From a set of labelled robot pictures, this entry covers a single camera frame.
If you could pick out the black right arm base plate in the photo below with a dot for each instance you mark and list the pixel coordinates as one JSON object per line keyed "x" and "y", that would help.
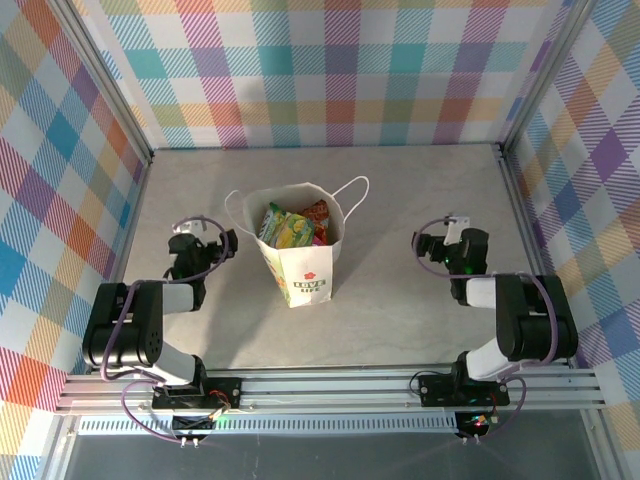
{"x": 435, "y": 390}

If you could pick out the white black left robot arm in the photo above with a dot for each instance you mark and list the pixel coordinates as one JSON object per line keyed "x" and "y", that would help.
{"x": 125, "y": 330}

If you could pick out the aluminium side rail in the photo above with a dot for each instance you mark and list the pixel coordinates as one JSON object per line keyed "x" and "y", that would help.
{"x": 137, "y": 200}
{"x": 525, "y": 225}

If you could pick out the orange red snack packet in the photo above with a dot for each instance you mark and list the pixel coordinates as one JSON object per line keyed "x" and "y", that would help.
{"x": 317, "y": 212}

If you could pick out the white paper bag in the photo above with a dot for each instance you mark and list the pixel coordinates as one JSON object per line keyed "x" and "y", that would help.
{"x": 305, "y": 275}

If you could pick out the aluminium frame post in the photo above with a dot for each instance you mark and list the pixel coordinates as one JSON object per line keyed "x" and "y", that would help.
{"x": 104, "y": 65}
{"x": 546, "y": 70}

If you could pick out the yellow green snack packet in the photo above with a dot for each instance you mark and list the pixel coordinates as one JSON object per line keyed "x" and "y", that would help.
{"x": 290, "y": 231}

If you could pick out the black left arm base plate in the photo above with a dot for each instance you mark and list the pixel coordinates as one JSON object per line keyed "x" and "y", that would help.
{"x": 225, "y": 390}

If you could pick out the small black controller board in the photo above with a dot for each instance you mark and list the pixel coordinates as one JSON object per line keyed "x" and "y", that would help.
{"x": 475, "y": 424}
{"x": 192, "y": 425}

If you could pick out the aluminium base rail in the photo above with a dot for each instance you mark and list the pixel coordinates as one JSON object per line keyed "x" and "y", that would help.
{"x": 325, "y": 387}

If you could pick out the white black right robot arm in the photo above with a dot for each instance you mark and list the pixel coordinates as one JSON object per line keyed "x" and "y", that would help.
{"x": 535, "y": 320}

